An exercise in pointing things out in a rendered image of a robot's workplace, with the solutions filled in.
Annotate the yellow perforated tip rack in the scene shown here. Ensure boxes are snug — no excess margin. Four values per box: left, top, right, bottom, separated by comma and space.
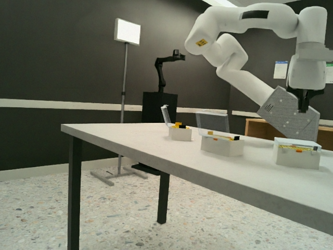
172, 122, 188, 129

